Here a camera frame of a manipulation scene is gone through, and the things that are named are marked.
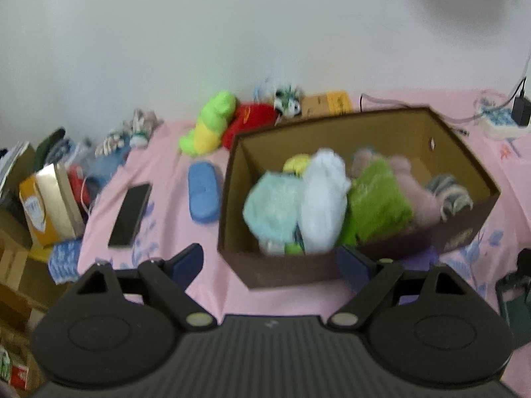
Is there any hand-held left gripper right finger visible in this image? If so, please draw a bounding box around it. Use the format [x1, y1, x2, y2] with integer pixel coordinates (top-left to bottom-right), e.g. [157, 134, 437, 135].
[327, 244, 467, 332]

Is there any pink plush bear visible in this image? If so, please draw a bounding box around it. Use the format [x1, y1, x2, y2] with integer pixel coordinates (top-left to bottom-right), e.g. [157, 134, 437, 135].
[352, 146, 443, 230]

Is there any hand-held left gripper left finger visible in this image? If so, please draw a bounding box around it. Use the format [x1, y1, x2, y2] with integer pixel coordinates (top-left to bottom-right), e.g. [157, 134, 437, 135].
[75, 243, 217, 333]

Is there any pale knitted plush toy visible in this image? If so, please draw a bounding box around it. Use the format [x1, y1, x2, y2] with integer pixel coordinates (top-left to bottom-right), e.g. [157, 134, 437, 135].
[123, 109, 161, 149]
[95, 130, 126, 159]

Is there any brown cardboard box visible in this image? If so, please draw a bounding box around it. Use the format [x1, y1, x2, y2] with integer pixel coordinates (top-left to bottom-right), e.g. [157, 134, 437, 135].
[218, 107, 502, 291]

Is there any pale yellow plush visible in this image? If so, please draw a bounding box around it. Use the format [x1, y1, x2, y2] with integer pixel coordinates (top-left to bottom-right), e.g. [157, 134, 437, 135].
[282, 153, 313, 175]

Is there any dark green standing mirror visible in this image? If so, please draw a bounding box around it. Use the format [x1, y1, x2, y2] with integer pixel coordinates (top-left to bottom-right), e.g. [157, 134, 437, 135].
[495, 273, 531, 341]

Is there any orange packet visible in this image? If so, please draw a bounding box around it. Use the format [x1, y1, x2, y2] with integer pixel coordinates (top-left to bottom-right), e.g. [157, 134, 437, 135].
[325, 90, 354, 115]

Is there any grey cloth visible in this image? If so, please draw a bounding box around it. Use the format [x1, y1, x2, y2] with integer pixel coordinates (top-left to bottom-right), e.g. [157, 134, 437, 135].
[424, 173, 474, 221]

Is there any black charger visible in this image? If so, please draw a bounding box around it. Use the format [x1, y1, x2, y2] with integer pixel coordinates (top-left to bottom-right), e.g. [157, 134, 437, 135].
[510, 95, 531, 128]

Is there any blue glasses case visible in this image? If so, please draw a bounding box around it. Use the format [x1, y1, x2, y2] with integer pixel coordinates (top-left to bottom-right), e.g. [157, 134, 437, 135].
[187, 161, 221, 225]

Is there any blue white patterned cloth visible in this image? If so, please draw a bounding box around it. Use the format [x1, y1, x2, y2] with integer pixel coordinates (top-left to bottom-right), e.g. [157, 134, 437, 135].
[47, 237, 84, 285]

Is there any brown cardboard piece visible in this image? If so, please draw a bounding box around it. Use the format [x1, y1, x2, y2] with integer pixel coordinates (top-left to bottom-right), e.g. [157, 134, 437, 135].
[300, 94, 333, 118]

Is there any dark green pouch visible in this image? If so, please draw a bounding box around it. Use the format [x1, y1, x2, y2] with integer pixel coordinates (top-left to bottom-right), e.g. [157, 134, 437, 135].
[34, 128, 68, 167]

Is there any purple plastic packet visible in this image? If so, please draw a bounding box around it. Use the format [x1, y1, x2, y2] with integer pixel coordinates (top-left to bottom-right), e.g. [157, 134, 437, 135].
[373, 246, 441, 306]

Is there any neon green plush toy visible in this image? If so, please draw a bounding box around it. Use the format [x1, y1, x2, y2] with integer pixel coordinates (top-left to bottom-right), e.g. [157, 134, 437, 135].
[178, 89, 239, 158]

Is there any yellow gold carton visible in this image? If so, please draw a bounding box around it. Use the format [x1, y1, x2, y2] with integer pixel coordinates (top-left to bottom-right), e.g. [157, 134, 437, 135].
[18, 163, 86, 248]

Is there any red plush toy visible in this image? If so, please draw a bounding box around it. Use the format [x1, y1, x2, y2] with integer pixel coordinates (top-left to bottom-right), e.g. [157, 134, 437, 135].
[220, 102, 280, 152]

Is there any green fluffy towel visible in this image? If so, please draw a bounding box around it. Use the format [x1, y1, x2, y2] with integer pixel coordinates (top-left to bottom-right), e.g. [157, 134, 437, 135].
[345, 159, 416, 244]

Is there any light teal cloth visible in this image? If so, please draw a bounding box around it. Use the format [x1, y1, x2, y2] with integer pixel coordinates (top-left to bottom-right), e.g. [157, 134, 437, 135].
[242, 170, 310, 254]

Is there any white power strip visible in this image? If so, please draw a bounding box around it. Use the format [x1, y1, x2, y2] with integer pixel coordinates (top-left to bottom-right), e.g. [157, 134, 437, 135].
[476, 95, 531, 140]

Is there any cardboard carton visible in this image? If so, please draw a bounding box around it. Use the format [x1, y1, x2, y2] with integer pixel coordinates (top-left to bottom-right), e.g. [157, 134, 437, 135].
[0, 209, 55, 300]

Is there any red bag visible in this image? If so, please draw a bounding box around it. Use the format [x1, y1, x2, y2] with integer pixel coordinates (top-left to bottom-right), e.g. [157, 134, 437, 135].
[67, 165, 91, 209]

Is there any red white packet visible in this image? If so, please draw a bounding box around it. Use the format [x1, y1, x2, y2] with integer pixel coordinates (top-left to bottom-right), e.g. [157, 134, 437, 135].
[0, 347, 31, 391]

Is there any pink printed bedsheet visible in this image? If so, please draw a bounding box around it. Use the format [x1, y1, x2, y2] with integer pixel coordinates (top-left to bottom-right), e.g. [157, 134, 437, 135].
[77, 87, 531, 398]

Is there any stack of papers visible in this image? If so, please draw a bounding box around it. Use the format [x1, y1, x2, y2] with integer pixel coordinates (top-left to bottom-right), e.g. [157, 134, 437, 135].
[0, 140, 31, 200]

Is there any white cable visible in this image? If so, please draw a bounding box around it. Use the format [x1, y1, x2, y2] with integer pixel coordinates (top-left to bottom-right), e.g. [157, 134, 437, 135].
[520, 49, 531, 97]

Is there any black smartphone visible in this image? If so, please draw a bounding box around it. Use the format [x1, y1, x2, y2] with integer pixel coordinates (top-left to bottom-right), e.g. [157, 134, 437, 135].
[107, 181, 154, 250]

